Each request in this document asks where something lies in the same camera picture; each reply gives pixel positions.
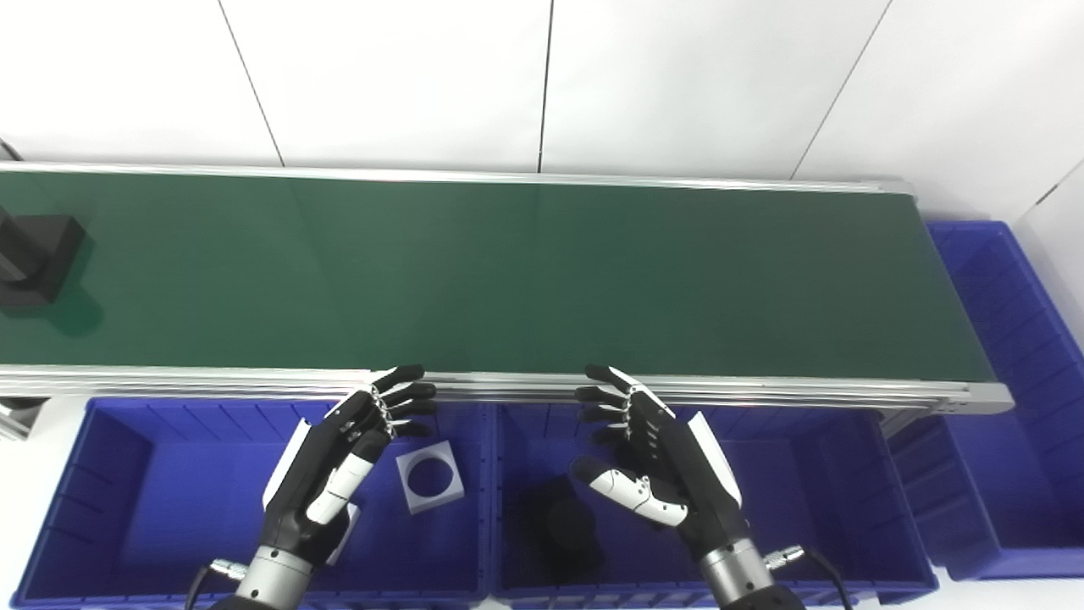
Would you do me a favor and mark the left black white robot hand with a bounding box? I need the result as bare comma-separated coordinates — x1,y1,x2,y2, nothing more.
258,364,439,567

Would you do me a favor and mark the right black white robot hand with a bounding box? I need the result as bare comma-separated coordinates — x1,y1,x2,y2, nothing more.
570,363,753,562

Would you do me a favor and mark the black cylinder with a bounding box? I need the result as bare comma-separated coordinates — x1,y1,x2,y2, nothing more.
0,208,86,308
525,479,606,585

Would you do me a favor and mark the grey square part with hole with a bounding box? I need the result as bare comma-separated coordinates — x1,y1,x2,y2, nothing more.
395,441,466,515

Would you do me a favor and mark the green conveyor belt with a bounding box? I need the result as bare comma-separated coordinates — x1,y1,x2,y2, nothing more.
0,169,998,384
0,161,1015,441

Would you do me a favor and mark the blue plastic bin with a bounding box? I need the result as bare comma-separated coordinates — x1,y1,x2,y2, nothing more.
491,402,939,604
10,398,494,607
889,220,1084,581

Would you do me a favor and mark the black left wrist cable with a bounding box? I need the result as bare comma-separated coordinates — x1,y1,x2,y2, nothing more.
185,559,251,610

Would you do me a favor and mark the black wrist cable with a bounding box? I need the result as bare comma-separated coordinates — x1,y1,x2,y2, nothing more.
185,559,251,610
765,545,852,610

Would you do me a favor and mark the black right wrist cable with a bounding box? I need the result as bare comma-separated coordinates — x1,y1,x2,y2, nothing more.
765,545,852,610

